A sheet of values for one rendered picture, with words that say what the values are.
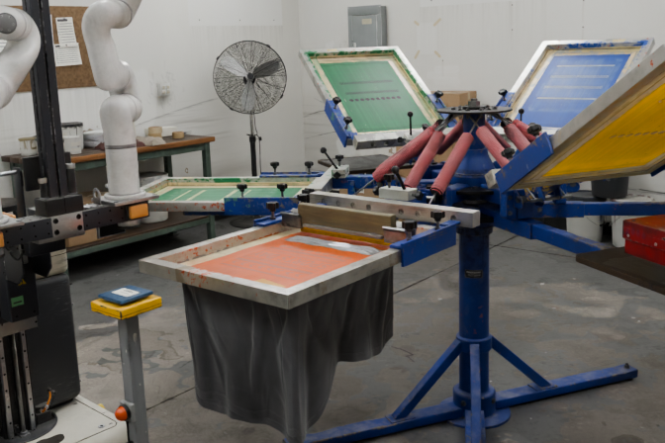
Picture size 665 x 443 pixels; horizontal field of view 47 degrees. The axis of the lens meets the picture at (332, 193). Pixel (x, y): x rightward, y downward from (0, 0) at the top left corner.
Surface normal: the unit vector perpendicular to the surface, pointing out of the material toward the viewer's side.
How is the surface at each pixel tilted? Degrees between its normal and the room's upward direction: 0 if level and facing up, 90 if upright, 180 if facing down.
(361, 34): 90
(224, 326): 93
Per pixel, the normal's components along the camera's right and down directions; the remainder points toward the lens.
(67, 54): 0.75, 0.06
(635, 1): -0.63, 0.17
